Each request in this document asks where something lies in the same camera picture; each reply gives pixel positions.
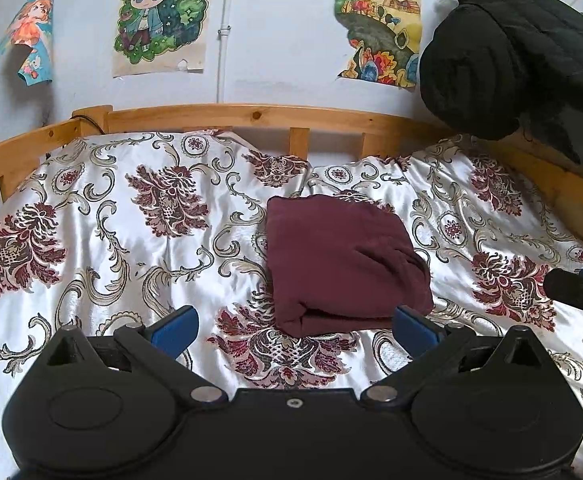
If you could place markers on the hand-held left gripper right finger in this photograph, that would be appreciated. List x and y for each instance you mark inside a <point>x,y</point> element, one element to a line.
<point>411,330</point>

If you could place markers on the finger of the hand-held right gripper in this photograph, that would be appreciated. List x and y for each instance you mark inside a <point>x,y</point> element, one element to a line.
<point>571,290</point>

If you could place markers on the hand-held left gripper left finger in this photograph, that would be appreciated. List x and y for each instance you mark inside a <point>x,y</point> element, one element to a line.
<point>179,327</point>

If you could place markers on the maroon long-sleeve top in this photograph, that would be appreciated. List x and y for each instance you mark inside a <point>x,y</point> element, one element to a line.
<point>341,265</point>

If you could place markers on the floral satin bedspread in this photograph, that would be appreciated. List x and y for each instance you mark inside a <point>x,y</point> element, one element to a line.
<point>121,240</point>

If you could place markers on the black quilted jacket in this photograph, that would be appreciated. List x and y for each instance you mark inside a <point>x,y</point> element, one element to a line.
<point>511,50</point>

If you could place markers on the colourful landscape poster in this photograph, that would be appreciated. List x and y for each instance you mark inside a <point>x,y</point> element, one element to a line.
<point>376,25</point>

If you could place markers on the blond cartoon character poster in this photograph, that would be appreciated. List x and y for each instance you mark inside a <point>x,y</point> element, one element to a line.
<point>164,15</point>

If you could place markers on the orange-haired cartoon poster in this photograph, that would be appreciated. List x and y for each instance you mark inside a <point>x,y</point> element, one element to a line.
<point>29,35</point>

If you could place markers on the wooden bed frame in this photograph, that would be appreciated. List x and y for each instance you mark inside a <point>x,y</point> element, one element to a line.
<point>271,115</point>

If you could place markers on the white wall pipe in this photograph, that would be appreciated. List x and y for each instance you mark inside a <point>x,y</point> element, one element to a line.
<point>224,32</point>

